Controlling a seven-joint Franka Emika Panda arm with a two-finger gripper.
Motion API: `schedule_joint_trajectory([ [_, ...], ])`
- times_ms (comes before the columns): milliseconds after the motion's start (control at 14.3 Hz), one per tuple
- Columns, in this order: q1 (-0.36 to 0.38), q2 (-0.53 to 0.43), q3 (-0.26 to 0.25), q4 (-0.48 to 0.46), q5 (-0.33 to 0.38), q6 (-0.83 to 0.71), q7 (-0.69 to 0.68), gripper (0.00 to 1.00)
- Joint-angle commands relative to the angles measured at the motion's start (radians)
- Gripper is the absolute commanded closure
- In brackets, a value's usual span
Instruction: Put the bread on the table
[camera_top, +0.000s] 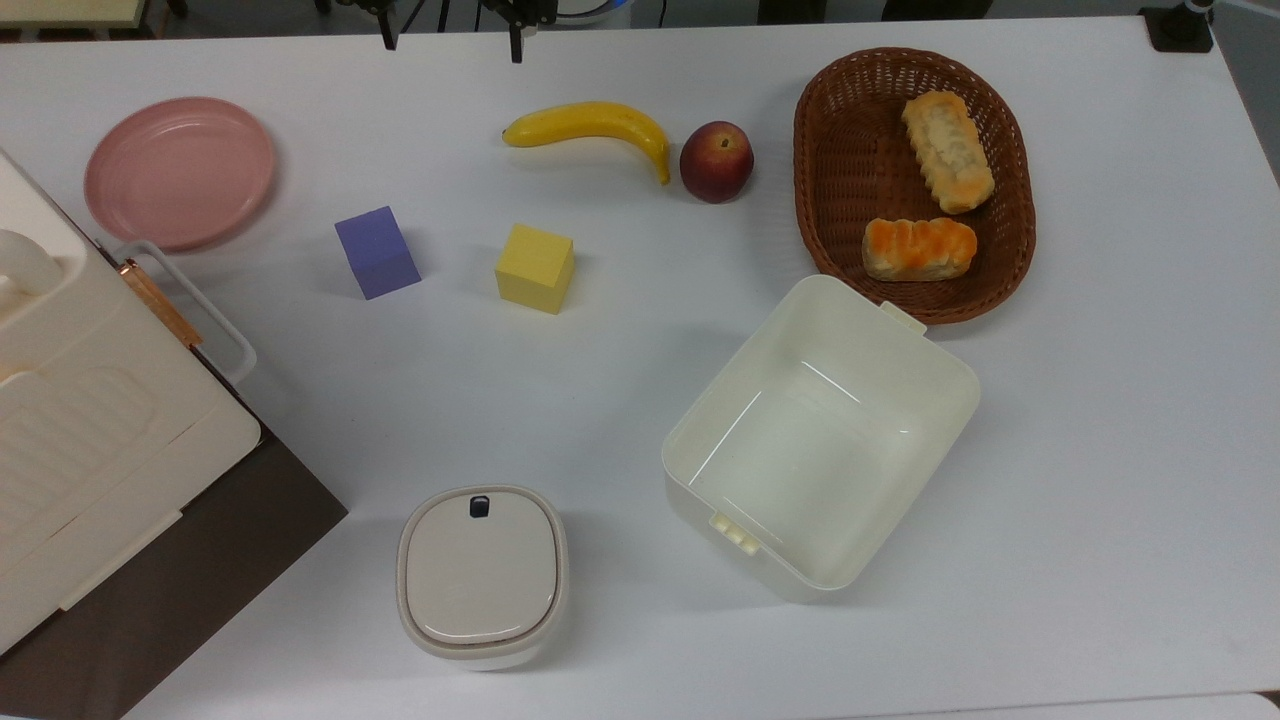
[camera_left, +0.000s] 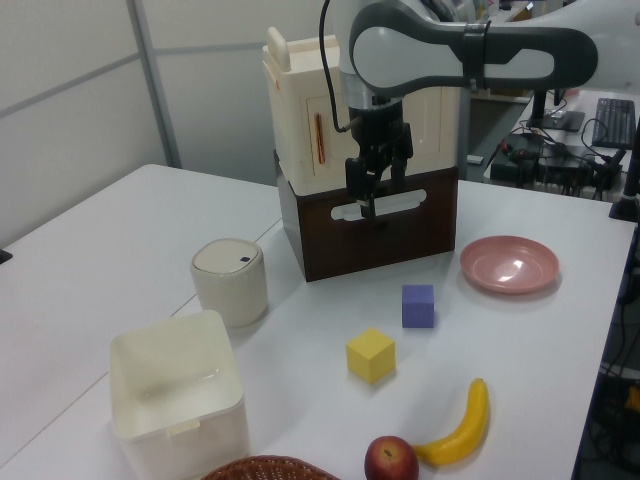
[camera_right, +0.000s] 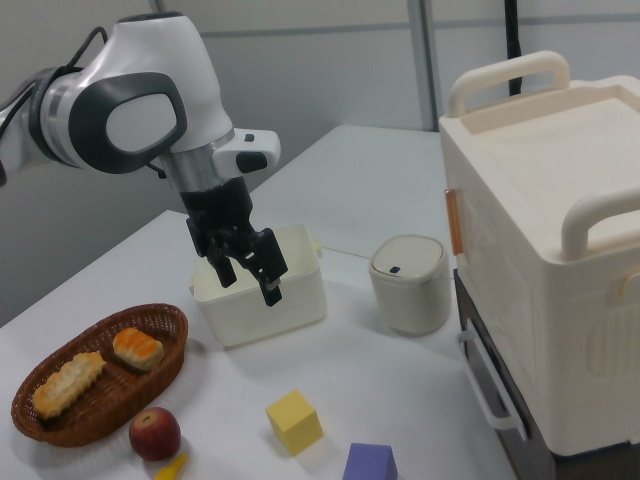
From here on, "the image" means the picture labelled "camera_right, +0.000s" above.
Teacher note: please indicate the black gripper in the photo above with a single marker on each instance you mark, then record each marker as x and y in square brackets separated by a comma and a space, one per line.
[220, 205]

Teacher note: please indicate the small orange-topped bread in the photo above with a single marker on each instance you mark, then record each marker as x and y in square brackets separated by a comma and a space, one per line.
[137, 347]

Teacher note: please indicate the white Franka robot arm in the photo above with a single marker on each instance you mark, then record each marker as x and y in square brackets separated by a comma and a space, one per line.
[150, 60]

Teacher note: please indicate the long crusty bread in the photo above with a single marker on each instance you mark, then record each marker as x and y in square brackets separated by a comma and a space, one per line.
[67, 382]

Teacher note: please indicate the white square plastic container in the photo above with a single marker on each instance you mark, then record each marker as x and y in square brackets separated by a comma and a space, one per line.
[295, 310]

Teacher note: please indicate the brown wicker basket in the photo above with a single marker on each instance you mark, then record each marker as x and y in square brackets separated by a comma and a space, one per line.
[150, 320]

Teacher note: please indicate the yellow cube block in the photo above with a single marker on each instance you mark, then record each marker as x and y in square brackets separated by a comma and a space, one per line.
[295, 422]

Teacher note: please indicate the small white lidded bin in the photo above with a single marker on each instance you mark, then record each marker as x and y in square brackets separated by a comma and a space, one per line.
[410, 295]

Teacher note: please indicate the red apple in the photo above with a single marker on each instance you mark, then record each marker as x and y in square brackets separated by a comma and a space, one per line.
[155, 432]

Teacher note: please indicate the orange box latch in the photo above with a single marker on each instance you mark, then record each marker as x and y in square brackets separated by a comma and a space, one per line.
[454, 222]

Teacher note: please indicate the yellow toy banana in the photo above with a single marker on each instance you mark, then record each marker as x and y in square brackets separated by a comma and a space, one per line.
[172, 467]

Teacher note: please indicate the purple block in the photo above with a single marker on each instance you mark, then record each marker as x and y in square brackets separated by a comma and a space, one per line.
[370, 462]

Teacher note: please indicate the large cream storage box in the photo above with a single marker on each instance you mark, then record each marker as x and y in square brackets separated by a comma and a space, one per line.
[540, 240]

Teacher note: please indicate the black pole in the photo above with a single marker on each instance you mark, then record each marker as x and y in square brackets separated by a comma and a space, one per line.
[513, 45]

